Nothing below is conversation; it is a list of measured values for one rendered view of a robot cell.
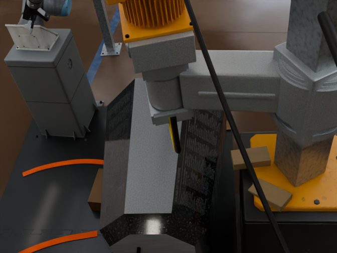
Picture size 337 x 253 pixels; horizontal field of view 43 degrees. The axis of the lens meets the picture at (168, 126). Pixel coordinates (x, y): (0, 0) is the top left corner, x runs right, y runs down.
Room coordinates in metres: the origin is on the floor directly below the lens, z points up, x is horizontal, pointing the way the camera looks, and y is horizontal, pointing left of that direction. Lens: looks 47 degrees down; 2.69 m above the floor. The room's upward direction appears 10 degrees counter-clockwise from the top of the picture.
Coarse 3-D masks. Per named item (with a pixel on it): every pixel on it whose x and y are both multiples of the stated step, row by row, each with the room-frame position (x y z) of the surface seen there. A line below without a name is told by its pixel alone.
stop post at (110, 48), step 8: (96, 0) 3.65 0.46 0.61; (96, 8) 3.65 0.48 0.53; (104, 8) 3.68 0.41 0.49; (104, 16) 3.64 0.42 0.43; (104, 24) 3.64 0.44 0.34; (104, 32) 3.65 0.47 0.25; (104, 40) 3.65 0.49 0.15; (112, 40) 3.67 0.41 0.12; (104, 48) 3.71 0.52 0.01; (112, 48) 3.64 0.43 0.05; (120, 48) 3.67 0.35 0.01
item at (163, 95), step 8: (160, 80) 1.41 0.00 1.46; (168, 80) 1.40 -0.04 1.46; (176, 80) 1.40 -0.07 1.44; (152, 88) 1.42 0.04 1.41; (160, 88) 1.40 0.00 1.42; (168, 88) 1.39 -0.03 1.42; (176, 88) 1.40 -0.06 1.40; (152, 96) 1.43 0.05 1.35; (160, 96) 1.40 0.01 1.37; (168, 96) 1.39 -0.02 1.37; (176, 96) 1.40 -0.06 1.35; (152, 104) 1.44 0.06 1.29; (160, 104) 1.40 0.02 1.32; (168, 104) 1.39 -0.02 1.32; (176, 104) 1.40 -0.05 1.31
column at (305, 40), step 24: (312, 0) 1.25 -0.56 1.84; (336, 0) 1.19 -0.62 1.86; (288, 24) 1.35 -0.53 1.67; (312, 24) 1.23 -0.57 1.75; (336, 24) 1.20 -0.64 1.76; (288, 48) 1.34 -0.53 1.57; (312, 48) 1.21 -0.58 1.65; (288, 144) 1.26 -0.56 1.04; (312, 144) 1.20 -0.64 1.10; (288, 168) 1.24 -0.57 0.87; (312, 168) 1.21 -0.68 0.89
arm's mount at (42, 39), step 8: (8, 24) 2.72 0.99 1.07; (24, 24) 2.68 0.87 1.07; (16, 32) 2.71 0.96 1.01; (24, 32) 2.68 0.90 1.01; (32, 32) 2.66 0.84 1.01; (40, 32) 2.64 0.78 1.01; (48, 32) 2.71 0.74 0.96; (16, 40) 2.72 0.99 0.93; (24, 40) 2.69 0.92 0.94; (32, 40) 2.67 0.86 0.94; (40, 40) 2.65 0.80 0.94; (48, 40) 2.67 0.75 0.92; (56, 40) 2.75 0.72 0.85; (16, 48) 2.73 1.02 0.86; (24, 48) 2.70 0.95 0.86; (32, 48) 2.68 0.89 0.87; (40, 48) 2.66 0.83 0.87; (48, 48) 2.64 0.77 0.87
